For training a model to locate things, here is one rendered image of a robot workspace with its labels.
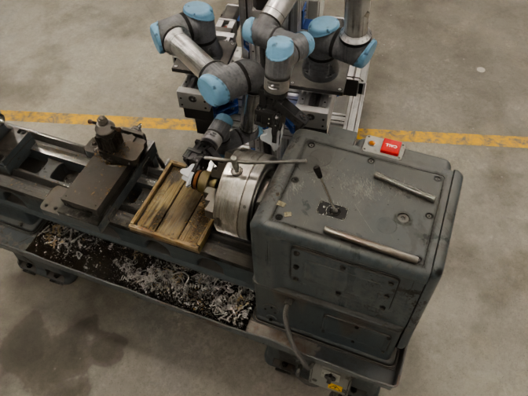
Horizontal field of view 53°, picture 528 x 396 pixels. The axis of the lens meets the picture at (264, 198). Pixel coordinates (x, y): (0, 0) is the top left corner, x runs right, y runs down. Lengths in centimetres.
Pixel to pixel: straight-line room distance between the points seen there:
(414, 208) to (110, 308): 184
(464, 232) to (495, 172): 53
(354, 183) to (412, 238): 26
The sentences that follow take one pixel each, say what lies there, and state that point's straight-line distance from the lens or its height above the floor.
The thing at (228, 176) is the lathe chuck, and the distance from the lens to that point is 176.
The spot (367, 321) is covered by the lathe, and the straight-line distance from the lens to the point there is 191.
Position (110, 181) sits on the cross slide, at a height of 97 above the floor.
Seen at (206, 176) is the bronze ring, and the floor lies 112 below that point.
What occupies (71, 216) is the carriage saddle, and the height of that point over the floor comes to 92.
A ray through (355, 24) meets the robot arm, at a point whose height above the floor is 147.
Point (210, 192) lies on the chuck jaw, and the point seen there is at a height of 110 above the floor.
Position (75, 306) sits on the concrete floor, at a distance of 306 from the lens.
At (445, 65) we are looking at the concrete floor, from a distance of 426.
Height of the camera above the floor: 258
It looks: 53 degrees down
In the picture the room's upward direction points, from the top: 3 degrees counter-clockwise
